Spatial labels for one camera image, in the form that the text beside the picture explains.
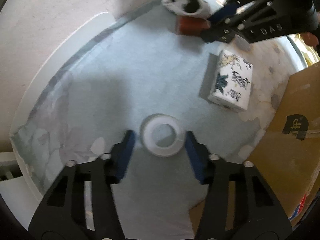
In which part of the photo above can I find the white tape ring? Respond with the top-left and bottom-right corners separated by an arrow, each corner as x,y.
140,114 -> 186,158

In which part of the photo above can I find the red and black box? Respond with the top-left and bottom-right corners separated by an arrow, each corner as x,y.
176,16 -> 210,37

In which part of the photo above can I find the white box with calligraphy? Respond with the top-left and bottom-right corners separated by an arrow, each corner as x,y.
208,50 -> 253,112

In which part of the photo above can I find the floral light blue tablecloth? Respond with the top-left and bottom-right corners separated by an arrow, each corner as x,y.
10,0 -> 306,239

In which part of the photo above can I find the cardboard box with pink lining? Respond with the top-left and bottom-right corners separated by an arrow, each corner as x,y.
190,64 -> 319,239

